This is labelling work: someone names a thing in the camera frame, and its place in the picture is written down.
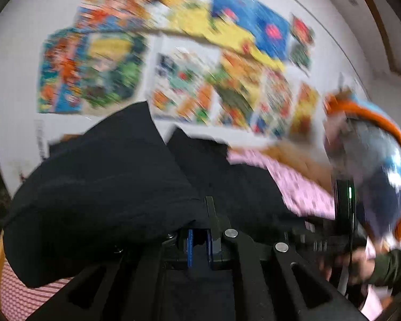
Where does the pink cloth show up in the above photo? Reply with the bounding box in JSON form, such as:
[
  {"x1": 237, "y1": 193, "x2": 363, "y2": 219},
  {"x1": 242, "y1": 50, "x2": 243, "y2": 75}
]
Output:
[{"x1": 227, "y1": 149, "x2": 337, "y2": 218}]

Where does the wooden door frame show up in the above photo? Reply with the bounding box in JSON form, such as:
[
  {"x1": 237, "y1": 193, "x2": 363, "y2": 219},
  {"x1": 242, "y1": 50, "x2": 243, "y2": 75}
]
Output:
[{"x1": 349, "y1": 0, "x2": 401, "y2": 82}]

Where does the person's right hand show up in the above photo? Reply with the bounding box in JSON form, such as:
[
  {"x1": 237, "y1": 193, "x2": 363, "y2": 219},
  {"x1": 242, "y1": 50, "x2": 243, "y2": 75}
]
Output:
[{"x1": 349, "y1": 244, "x2": 376, "y2": 286}]

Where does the red checked bed sheet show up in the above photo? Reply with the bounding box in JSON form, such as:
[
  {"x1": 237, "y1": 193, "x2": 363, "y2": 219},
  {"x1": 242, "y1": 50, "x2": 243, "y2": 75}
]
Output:
[{"x1": 2, "y1": 262, "x2": 72, "y2": 320}]

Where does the printed cushion with orange edge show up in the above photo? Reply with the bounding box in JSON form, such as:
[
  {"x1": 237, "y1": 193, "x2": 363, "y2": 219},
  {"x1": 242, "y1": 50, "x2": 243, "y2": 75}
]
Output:
[{"x1": 322, "y1": 92, "x2": 401, "y2": 244}]

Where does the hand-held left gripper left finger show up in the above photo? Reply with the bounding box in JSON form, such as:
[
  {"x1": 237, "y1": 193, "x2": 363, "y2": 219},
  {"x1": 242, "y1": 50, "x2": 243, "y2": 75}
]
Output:
[{"x1": 27, "y1": 228, "x2": 196, "y2": 321}]

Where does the group of colourful wall drawings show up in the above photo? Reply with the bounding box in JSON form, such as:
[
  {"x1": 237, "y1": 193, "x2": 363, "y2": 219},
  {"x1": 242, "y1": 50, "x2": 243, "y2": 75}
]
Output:
[{"x1": 37, "y1": 0, "x2": 321, "y2": 139}]

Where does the small white wall sticker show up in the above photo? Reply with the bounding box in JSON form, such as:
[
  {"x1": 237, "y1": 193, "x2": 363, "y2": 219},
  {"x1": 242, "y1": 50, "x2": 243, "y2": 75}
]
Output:
[{"x1": 35, "y1": 120, "x2": 49, "y2": 159}]

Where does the black padded jacket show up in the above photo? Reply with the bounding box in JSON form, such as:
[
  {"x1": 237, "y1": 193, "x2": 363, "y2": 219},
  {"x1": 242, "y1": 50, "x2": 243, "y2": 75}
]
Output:
[{"x1": 3, "y1": 100, "x2": 325, "y2": 321}]

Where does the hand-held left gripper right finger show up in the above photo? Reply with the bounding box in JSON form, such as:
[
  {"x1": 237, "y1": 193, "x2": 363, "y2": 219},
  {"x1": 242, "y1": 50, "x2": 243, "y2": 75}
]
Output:
[{"x1": 205, "y1": 197, "x2": 369, "y2": 321}]

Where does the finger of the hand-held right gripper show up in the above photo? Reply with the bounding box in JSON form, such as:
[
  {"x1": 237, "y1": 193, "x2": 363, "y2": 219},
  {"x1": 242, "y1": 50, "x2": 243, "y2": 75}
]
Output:
[{"x1": 289, "y1": 229, "x2": 336, "y2": 258}]

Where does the person's right forearm green sleeve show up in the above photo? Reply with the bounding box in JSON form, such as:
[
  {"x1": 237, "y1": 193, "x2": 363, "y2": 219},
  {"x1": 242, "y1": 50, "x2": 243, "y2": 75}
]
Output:
[{"x1": 368, "y1": 247, "x2": 401, "y2": 288}]

